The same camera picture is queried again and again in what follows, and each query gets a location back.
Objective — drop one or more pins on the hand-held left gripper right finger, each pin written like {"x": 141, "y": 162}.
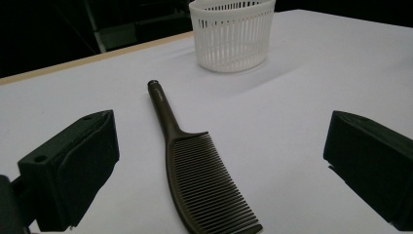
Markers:
{"x": 373, "y": 162}

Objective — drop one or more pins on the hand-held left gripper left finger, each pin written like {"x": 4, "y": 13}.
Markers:
{"x": 74, "y": 169}

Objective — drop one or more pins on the dark brown comb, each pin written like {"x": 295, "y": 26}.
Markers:
{"x": 166, "y": 115}

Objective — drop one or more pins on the white slotted plastic basket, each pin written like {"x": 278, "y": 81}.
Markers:
{"x": 232, "y": 42}

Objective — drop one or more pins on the grey metal stand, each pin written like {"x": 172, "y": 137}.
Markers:
{"x": 96, "y": 32}

